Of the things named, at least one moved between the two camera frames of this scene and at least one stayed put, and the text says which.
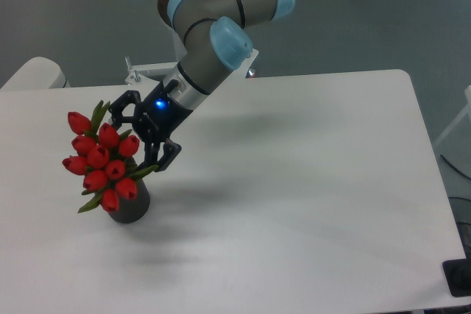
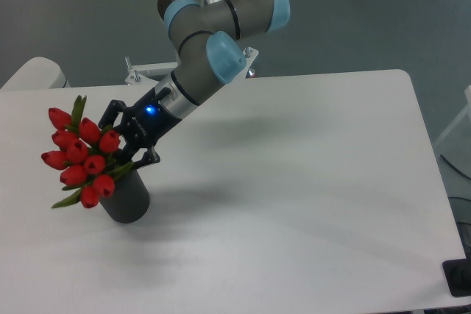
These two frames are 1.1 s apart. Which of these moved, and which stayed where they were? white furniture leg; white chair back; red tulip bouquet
Moved: red tulip bouquet
Stayed: white furniture leg; white chair back
